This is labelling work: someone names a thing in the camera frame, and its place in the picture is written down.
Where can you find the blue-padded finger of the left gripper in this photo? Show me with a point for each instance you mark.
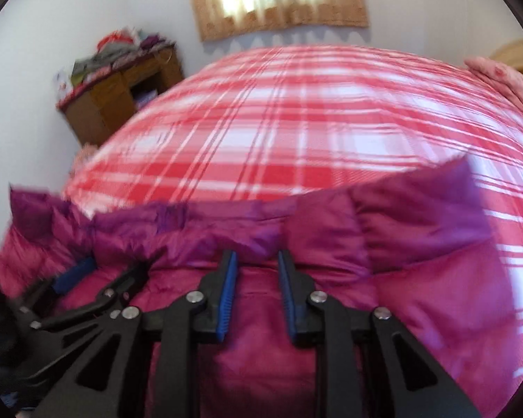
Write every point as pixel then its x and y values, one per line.
pixel 46 292

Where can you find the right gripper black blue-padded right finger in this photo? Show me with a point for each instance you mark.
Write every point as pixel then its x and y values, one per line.
pixel 368 364

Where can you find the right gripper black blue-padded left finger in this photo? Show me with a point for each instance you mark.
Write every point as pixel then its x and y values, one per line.
pixel 130 363

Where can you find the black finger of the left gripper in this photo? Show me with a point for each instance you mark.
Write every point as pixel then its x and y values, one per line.
pixel 114 296

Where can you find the magenta puffer jacket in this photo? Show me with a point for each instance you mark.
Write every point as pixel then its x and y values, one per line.
pixel 379 299

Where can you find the pile of clothes on desk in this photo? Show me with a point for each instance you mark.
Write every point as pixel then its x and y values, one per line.
pixel 122 45

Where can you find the brown wooden desk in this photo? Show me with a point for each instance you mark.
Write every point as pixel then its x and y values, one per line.
pixel 98 109

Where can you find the red white plaid bed sheet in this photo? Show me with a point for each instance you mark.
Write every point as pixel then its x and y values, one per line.
pixel 272 122

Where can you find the white card on desk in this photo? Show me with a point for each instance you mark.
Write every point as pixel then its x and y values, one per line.
pixel 63 85

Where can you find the pink floral pillow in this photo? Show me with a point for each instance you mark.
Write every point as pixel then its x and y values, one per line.
pixel 506 80

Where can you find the wooden bed headboard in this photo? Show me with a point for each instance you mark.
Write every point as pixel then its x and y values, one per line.
pixel 510 54

